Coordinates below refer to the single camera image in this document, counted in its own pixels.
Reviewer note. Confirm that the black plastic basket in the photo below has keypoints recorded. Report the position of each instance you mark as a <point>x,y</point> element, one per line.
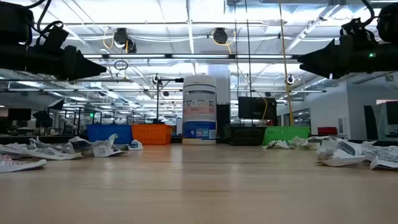
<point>245,135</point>

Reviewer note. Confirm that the orange plastic basket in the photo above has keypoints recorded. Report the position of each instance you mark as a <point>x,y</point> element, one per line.
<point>152,134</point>

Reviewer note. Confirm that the white disinfecting wipes canister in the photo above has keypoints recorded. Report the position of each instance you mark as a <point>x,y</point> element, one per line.
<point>199,109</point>

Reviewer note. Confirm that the green plastic basket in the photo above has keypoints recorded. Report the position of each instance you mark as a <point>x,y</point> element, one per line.
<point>286,132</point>

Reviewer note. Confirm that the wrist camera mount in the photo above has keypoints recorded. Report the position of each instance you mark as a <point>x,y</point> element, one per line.
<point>357,31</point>
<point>54,37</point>

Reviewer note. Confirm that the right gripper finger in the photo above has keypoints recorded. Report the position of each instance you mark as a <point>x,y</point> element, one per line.
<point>317,60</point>

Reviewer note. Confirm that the blue plastic basket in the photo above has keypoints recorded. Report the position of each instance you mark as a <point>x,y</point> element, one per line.
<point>109,133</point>

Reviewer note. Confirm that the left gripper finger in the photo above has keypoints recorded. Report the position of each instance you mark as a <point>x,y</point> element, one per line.
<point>88,67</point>

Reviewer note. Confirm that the plain white wipe packet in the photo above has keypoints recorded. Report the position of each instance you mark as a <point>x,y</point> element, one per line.
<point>298,141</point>
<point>276,144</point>

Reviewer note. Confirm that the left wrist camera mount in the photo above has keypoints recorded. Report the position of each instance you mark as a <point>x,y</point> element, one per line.
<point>54,37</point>

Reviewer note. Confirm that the black background screen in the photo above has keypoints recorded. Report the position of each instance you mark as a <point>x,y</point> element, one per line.
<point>392,112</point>

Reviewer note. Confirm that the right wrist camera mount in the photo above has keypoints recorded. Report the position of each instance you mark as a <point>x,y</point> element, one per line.
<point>357,31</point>

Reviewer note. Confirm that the white packet with blue print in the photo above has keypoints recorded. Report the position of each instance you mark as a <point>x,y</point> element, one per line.
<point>79,144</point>
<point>134,145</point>
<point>107,151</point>
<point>43,143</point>
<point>107,140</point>

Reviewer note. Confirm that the black monitor on cart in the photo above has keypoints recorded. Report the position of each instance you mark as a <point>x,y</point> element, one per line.
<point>256,107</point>

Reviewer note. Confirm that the black stand with boom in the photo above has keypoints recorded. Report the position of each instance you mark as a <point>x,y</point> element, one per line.
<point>157,102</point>

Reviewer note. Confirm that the black partition panel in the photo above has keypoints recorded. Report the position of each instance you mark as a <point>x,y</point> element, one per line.
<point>223,121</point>

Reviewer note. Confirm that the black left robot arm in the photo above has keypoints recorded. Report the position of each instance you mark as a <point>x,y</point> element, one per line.
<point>12,25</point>

